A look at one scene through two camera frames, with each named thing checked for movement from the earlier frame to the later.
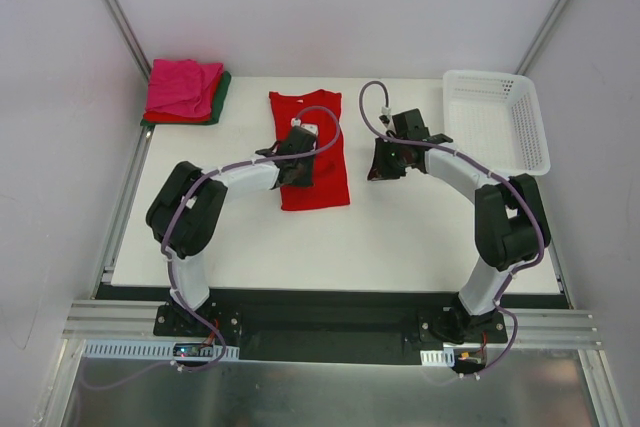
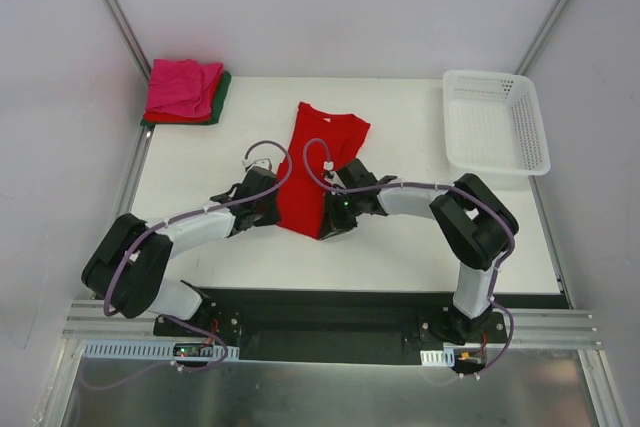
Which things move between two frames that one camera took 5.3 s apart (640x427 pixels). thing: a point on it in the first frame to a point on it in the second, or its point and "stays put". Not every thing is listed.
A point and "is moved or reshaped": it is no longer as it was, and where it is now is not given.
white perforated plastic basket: (493, 117) stays put
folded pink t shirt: (181, 86) stays put
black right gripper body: (379, 161) to (333, 222)
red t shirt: (323, 109) is moved or reshaped
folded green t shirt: (224, 88) stays put
